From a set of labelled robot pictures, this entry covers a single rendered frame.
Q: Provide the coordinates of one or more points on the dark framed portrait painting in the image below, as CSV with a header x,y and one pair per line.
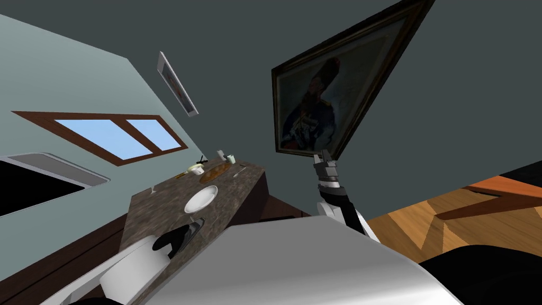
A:
x,y
326,91

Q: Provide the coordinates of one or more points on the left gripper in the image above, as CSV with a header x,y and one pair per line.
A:
x,y
193,234

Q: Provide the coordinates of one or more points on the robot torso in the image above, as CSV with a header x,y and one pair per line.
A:
x,y
296,267

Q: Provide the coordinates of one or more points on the white mug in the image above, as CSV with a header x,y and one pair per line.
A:
x,y
231,159

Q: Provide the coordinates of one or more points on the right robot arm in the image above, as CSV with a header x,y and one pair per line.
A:
x,y
348,211

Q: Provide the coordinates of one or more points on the brown framed window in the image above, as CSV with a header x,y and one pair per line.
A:
x,y
106,134

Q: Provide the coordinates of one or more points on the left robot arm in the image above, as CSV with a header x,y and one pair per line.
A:
x,y
131,267

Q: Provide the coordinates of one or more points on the silver fork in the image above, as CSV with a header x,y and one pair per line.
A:
x,y
239,171

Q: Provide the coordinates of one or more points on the white plate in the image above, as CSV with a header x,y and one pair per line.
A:
x,y
201,199

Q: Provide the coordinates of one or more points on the white bowl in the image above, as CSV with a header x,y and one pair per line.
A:
x,y
196,169

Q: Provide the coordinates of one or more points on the small white framed picture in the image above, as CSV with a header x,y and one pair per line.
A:
x,y
175,84

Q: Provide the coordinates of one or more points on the orange wooden table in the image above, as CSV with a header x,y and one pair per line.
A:
x,y
495,197

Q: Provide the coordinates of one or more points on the white framed black screen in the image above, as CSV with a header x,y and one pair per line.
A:
x,y
29,184

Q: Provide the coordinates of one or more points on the brown bread loaf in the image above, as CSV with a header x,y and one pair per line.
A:
x,y
216,171

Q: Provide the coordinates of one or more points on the brown marble table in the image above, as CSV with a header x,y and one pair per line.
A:
x,y
165,203

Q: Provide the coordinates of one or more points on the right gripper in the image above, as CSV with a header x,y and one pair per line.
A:
x,y
327,171

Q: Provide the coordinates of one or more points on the clear wine glass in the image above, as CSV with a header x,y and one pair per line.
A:
x,y
152,189

